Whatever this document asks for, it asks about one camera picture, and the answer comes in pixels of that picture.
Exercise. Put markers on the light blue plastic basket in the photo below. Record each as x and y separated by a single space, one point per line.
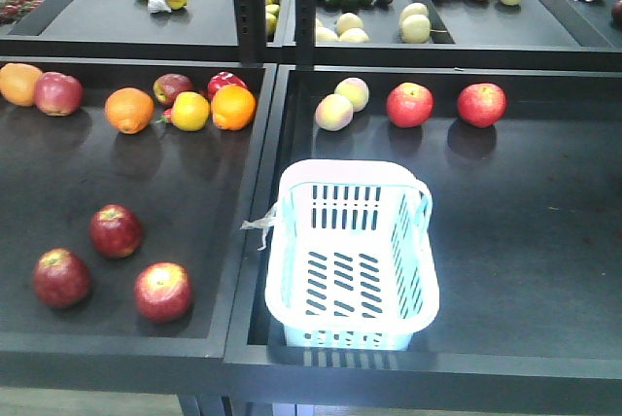
350 263

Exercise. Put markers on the white tag on basket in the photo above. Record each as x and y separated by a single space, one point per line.
264 224

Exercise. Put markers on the black wooden produce stand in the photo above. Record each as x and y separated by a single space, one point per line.
526 224

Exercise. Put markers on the peach front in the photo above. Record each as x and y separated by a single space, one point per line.
334 112

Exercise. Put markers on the peach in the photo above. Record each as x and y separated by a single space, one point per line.
355 90
334 112

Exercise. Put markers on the peach back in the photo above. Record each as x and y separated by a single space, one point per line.
355 90

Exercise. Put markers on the orange with navel right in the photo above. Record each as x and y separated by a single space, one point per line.
233 108

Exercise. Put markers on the orange with navel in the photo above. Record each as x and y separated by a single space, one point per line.
233 108
129 110

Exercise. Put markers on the bright red apple middle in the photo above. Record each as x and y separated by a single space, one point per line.
409 105

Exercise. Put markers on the bright red apple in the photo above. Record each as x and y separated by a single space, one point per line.
409 105
481 104

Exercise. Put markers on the red bell pepper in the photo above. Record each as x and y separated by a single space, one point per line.
222 79

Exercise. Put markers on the yellow round fruit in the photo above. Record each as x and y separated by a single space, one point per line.
190 111

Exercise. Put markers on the small red chili pepper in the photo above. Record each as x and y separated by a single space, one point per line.
165 117

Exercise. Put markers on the red green apple back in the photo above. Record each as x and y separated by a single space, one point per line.
167 87

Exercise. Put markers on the red yellow apple front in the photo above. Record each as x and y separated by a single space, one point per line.
163 292

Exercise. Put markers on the bright red apple right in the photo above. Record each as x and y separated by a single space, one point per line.
481 104

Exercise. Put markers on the pale yellow pear right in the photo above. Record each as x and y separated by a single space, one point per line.
414 24

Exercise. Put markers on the orange with navel left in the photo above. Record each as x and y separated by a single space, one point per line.
129 110

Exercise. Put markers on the dark red apple back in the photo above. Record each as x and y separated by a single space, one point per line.
115 232

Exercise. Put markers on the dark red apple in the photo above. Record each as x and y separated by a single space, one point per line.
61 278
115 232

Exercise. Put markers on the white garlic bulb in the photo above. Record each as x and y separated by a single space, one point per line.
158 6

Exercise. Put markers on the dark red apple left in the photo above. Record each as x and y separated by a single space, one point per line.
61 278

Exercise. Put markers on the pink red apple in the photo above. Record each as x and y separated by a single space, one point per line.
57 94

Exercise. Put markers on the plain orange fruit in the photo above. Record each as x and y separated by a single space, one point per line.
18 83

